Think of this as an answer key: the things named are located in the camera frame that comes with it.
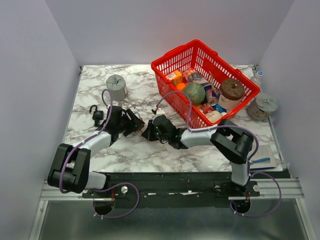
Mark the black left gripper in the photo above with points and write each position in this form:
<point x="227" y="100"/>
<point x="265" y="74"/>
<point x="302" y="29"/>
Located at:
<point x="134" y="124"/>

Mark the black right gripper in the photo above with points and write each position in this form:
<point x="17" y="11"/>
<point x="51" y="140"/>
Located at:
<point x="148" y="133"/>

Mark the black headed key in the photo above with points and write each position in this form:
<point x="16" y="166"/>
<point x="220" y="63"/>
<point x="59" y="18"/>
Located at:
<point x="97" y="123"/>

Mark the black padlock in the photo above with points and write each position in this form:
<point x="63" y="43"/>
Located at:
<point x="98" y="115"/>

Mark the brass padlock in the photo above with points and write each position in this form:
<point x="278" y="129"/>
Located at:
<point x="138" y="122"/>

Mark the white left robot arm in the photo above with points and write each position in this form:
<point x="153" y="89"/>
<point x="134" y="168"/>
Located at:
<point x="70" y="169"/>

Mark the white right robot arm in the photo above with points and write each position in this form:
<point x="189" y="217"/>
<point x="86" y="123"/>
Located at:
<point x="233" y="142"/>

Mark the grey wrapped toilet roll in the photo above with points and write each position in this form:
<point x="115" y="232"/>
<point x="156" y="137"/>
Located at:
<point x="117" y="85"/>

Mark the orange ball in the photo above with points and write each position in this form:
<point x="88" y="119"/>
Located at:
<point x="180" y="86"/>

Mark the green netted melon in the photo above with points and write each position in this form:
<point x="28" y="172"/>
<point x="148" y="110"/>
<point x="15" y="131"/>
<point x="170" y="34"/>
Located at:
<point x="196" y="93"/>

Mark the orange yellow snack box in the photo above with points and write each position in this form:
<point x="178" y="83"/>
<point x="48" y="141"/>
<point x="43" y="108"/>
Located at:
<point x="175" y="77"/>

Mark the red plastic shopping basket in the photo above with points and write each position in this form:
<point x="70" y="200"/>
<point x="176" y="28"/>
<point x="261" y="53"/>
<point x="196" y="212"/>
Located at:
<point x="197" y="55"/>

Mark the clear plastic snack bag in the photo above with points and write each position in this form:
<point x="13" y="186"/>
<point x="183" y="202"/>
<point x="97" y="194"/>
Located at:
<point x="191" y="75"/>

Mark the red bull drink can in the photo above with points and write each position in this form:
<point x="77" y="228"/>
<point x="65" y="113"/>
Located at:
<point x="211" y="97"/>

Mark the brown wrapped toilet roll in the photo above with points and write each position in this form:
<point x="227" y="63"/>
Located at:
<point x="231" y="92"/>

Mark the grey roll on right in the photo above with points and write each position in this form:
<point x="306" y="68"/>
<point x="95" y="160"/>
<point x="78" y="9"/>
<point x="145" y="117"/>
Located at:
<point x="262" y="106"/>

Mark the blue razor package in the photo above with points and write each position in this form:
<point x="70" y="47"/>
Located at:
<point x="263" y="159"/>

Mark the clear water bottle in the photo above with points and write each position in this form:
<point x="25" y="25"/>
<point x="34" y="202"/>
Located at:
<point x="257" y="79"/>

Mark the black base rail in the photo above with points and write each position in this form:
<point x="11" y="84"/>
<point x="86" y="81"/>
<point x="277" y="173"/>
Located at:
<point x="172" y="190"/>

